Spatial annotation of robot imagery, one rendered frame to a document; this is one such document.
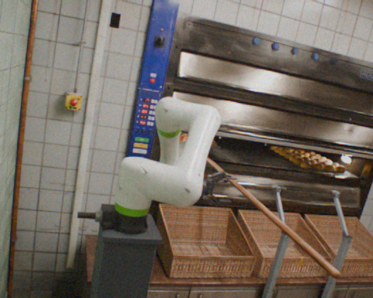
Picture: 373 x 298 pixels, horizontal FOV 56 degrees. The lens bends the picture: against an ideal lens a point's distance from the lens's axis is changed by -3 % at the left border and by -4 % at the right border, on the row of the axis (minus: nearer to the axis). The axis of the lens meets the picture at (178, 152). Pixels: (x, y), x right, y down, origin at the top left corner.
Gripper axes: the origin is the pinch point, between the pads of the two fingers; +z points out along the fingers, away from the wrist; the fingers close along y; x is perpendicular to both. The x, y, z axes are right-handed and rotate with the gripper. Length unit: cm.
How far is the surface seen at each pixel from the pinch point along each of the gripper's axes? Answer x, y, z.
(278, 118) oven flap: -57, -37, 55
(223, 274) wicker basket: -7, 58, 13
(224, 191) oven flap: -55, 21, 24
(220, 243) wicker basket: -46, 59, 27
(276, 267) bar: 4, 46, 41
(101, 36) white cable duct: -56, -67, -76
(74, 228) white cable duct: -56, 58, -76
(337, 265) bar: 4, 44, 88
